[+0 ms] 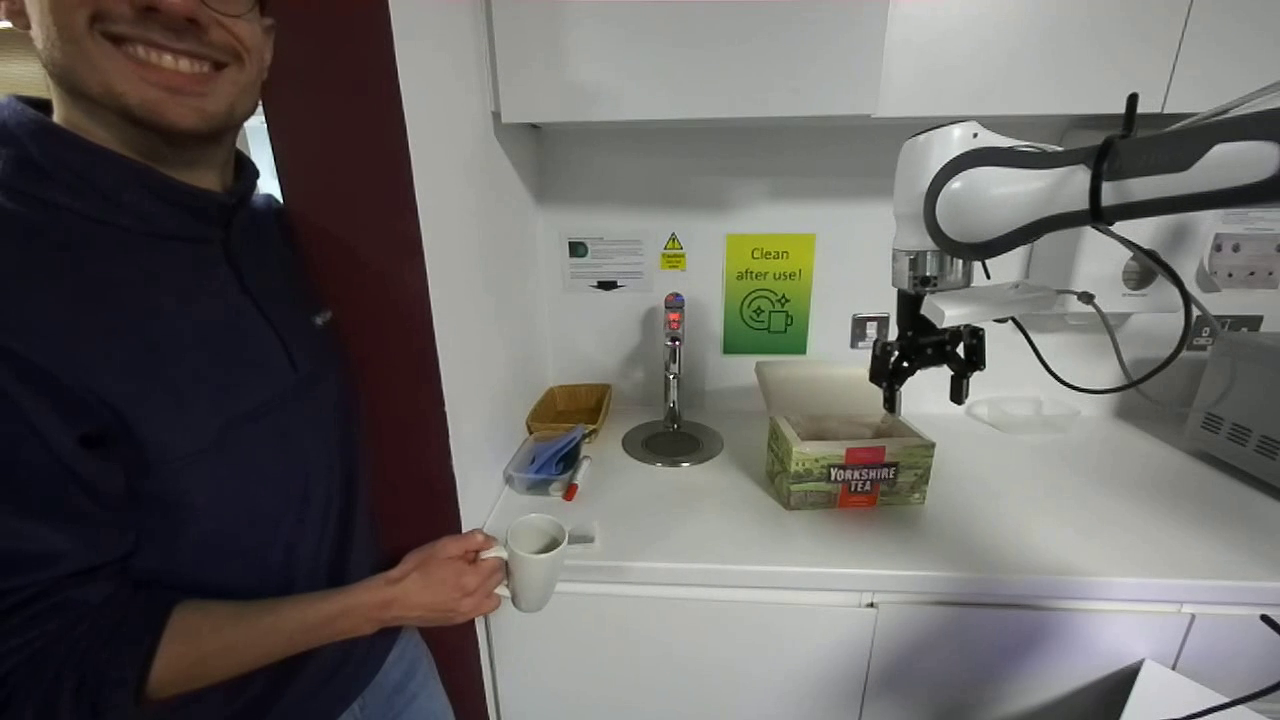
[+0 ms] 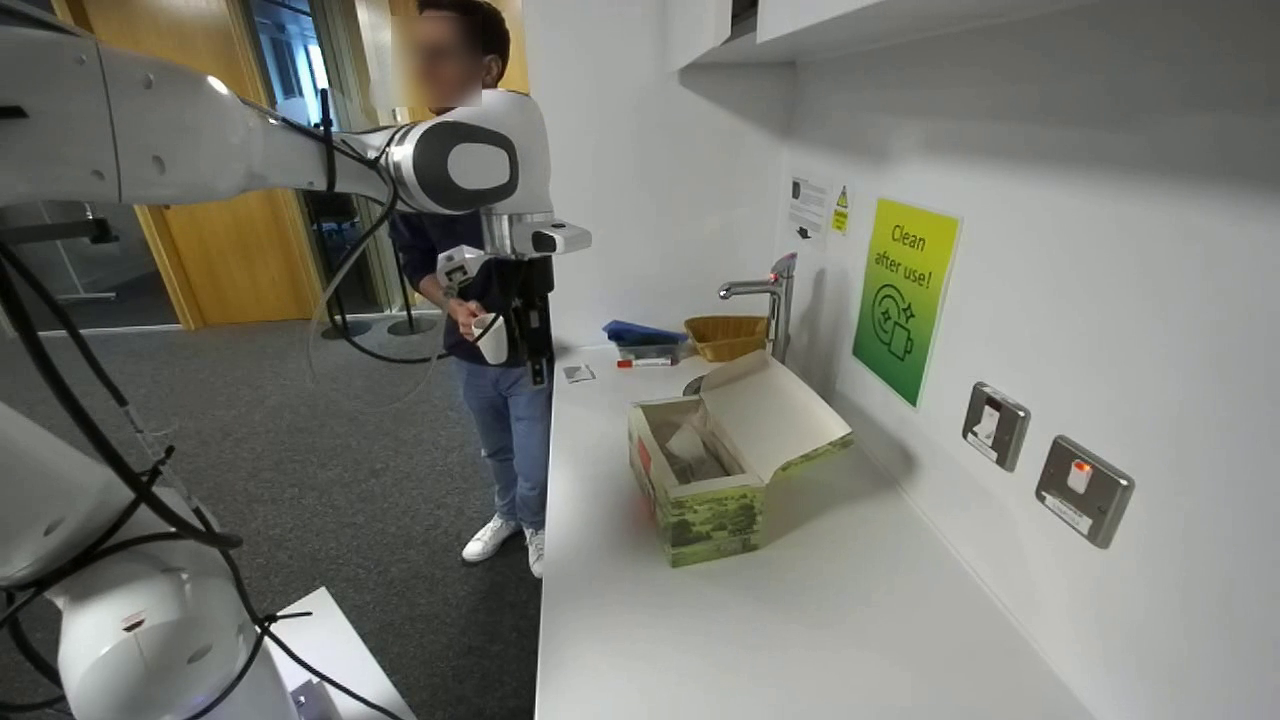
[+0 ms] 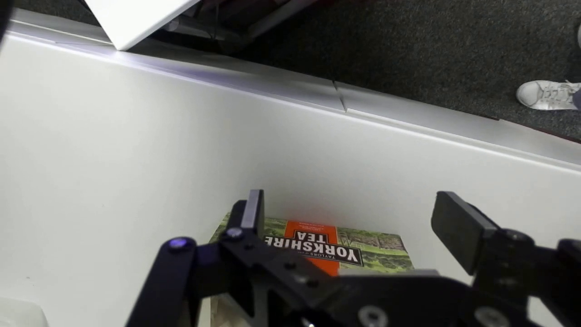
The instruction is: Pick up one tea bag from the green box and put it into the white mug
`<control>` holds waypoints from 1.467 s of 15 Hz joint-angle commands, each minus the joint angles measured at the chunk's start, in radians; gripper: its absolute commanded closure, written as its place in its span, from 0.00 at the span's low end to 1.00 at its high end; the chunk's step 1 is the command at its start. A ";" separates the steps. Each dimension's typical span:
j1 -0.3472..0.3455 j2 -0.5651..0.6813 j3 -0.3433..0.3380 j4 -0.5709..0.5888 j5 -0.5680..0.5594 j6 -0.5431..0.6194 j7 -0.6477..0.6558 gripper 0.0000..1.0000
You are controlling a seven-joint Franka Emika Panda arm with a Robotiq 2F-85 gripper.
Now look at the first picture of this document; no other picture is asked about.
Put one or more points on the person in navy sweater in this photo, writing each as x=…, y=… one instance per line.
x=144, y=373

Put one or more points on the white notice label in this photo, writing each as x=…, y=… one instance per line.
x=607, y=253

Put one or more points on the small paper label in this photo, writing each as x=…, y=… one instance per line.
x=583, y=539

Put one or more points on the yellow warning sticker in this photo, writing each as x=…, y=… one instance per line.
x=675, y=253

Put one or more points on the white lower cabinet door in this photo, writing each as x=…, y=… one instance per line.
x=1012, y=653
x=1227, y=653
x=680, y=660

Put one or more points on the blue cloth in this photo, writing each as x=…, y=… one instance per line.
x=540, y=461

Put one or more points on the white upper cabinet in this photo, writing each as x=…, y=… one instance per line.
x=827, y=53

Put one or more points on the red pen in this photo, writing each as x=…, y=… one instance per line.
x=579, y=480

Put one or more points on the chrome tap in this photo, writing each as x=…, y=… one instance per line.
x=675, y=362

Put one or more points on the metal wall socket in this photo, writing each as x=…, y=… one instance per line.
x=869, y=329

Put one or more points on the grey appliance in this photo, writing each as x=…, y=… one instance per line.
x=1215, y=412

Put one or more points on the white double wall socket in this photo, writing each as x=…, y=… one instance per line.
x=1243, y=263

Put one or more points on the green clean after use poster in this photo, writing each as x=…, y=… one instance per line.
x=771, y=295

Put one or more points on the green tea bag box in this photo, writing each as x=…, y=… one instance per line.
x=847, y=464

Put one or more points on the person's right hand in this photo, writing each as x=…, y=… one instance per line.
x=446, y=582

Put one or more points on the white mug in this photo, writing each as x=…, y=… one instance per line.
x=539, y=565

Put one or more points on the person's right forearm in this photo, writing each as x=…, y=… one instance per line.
x=265, y=641

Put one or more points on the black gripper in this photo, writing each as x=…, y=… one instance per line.
x=922, y=335

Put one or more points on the clear plastic lid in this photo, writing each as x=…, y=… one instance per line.
x=1023, y=412

